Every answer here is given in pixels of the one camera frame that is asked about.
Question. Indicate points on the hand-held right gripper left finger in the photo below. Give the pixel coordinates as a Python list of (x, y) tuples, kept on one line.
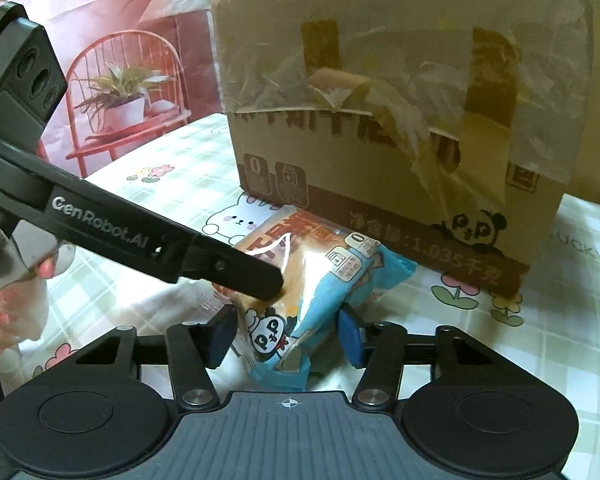
[(225, 335)]

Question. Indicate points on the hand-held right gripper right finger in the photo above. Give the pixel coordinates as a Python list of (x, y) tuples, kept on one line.
[(351, 335)]

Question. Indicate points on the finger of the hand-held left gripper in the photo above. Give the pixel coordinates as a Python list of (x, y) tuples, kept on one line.
[(240, 270)]

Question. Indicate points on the blue bread packet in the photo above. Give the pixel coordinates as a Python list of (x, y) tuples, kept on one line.
[(320, 280)]

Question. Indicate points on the cardboard box with plastic liner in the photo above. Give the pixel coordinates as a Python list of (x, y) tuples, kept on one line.
[(380, 35)]

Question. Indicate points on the person's left hand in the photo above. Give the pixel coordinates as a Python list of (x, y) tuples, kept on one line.
[(15, 305)]

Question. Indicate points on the checked cartoon tablecloth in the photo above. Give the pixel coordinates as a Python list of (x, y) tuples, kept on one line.
[(145, 200)]

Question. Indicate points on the printed backdrop cloth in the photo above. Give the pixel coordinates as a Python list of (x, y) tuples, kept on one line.
[(105, 20)]

